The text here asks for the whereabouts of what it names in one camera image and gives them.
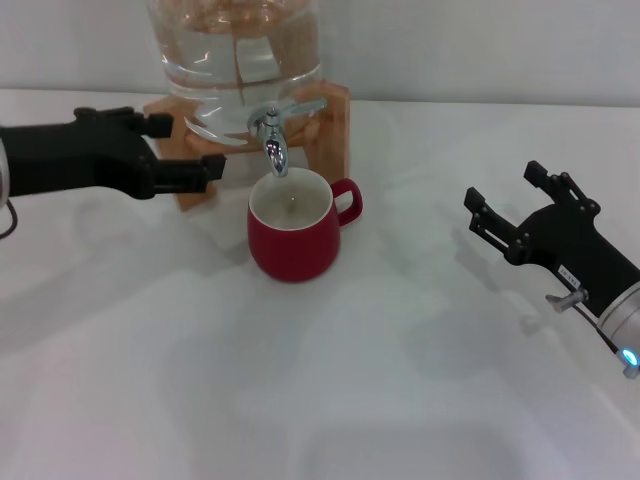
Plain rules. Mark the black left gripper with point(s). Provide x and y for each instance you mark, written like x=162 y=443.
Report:
x=75 y=155

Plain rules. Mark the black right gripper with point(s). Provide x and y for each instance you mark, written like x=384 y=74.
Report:
x=565 y=240

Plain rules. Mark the red ceramic cup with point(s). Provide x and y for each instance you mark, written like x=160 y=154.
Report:
x=295 y=250

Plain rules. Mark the chrome faucet tap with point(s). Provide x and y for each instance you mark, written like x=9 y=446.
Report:
x=274 y=145

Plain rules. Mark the glass water dispenser jar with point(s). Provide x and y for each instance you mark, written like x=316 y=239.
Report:
x=225 y=60

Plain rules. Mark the wooden dispenser stand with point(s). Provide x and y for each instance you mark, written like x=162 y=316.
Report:
x=330 y=150

